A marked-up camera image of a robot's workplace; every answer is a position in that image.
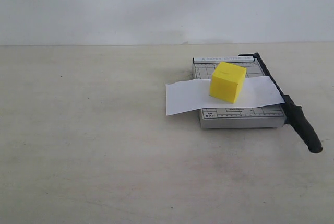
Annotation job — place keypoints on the grey paper cutter base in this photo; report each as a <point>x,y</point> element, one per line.
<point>271,116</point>

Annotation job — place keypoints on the black cutter blade arm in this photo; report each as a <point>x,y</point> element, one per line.
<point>294,113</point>

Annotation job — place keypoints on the yellow cube block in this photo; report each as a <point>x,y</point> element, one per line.
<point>227,82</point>

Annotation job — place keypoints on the white paper strip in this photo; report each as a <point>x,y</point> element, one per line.
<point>184,96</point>

